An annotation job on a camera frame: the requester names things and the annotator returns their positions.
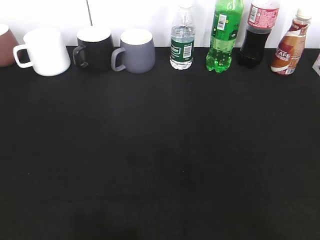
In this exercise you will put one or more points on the grey ceramic mug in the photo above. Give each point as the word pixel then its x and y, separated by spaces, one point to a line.
pixel 136 53

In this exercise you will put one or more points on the Nescafe coffee bottle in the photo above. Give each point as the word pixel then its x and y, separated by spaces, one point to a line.
pixel 292 45

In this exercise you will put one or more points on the black ceramic mug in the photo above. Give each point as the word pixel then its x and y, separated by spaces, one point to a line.
pixel 94 50

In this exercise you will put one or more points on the cola bottle red label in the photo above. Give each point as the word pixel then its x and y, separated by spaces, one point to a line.
pixel 261 20

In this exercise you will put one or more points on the green soda bottle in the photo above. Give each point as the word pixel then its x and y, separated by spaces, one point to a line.
pixel 225 26

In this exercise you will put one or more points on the white ceramic mug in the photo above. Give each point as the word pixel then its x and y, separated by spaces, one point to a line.
pixel 48 55

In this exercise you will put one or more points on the dark red ceramic mug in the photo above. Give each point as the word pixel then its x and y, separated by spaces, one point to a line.
pixel 7 43

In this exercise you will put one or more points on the Cestbon clear water bottle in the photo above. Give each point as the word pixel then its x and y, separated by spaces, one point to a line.
pixel 182 37

